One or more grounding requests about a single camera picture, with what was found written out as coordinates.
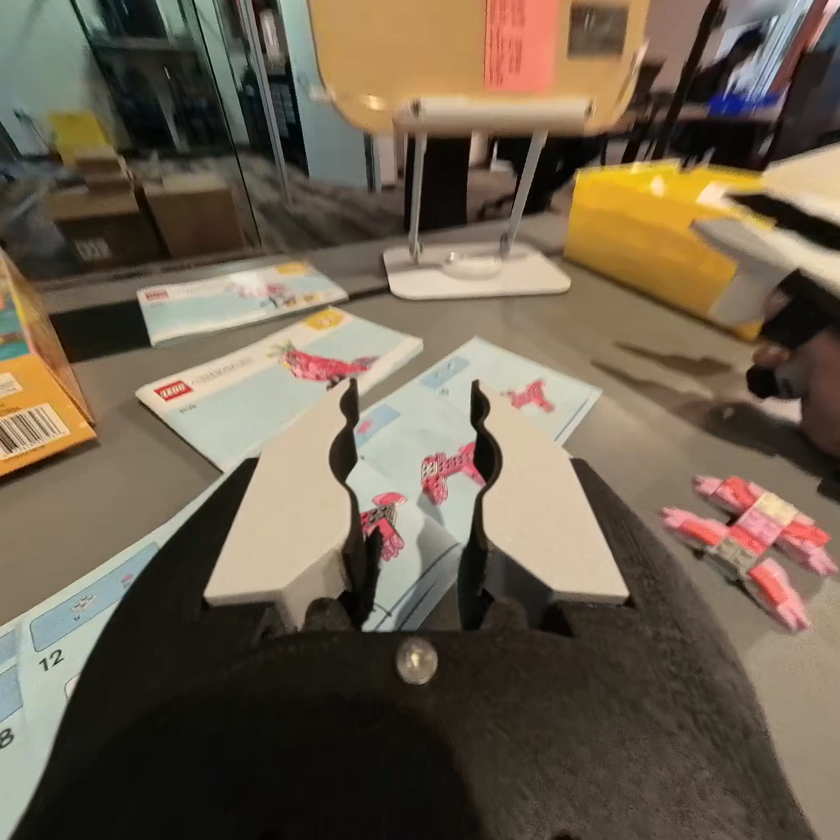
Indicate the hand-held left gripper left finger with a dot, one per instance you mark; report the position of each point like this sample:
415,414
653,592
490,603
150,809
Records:
282,525

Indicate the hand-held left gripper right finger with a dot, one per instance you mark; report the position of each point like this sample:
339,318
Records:
558,525

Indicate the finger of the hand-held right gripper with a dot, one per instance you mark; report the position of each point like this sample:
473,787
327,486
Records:
754,249
814,177

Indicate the pink and red brick model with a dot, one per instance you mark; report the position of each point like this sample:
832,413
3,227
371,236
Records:
754,525

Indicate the wooden desk lamp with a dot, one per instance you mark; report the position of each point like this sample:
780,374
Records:
426,52

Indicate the person's right hand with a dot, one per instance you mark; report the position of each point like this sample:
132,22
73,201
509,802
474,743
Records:
823,407

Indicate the yellow lego box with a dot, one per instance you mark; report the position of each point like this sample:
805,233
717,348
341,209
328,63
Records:
630,229

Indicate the closed booklet with bird cover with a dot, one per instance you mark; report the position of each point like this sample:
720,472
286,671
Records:
262,387

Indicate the black light stand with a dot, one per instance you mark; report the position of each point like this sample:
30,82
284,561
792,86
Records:
682,85

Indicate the open light blue instruction booklet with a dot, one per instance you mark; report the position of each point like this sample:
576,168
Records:
420,433

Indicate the closed light blue instruction booklet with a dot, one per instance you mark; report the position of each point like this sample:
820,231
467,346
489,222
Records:
216,302

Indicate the orange brick set box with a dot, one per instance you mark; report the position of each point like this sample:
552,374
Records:
33,407

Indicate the cardboard box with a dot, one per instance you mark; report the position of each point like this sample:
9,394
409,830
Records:
92,226
193,220

